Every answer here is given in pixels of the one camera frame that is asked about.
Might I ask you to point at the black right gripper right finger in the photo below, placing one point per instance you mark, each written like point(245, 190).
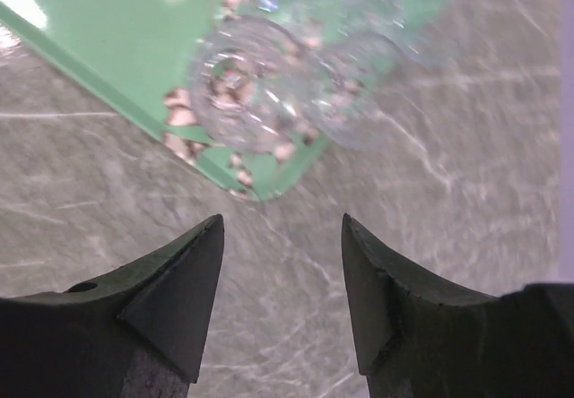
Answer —
point(417, 334)

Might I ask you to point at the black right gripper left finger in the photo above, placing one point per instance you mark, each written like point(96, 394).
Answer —
point(137, 331)

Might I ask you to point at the clear faceted drinking glass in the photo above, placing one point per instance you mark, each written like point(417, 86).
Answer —
point(318, 26)
point(248, 86)
point(344, 78)

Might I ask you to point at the green floral bird tray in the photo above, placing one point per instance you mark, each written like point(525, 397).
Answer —
point(136, 54)

